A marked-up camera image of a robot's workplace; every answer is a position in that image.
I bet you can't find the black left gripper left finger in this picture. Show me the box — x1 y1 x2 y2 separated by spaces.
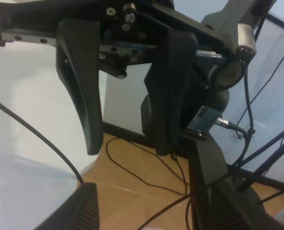
37 183 100 230

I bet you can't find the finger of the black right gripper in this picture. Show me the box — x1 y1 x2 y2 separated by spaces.
56 19 103 155

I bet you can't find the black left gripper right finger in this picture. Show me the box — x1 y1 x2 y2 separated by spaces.
188 136 284 230

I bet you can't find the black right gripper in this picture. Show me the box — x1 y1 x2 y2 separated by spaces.
0 0 235 155

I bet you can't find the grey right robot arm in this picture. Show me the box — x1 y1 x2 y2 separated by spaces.
0 0 273 155

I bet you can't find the black tripod stand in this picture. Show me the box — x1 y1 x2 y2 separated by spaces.
230 124 284 204

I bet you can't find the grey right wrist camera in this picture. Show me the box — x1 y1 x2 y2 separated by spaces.
183 105 222 139

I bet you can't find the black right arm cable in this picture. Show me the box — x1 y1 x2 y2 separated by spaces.
218 14 284 168

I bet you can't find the black braided cable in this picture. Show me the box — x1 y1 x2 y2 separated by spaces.
0 93 85 185

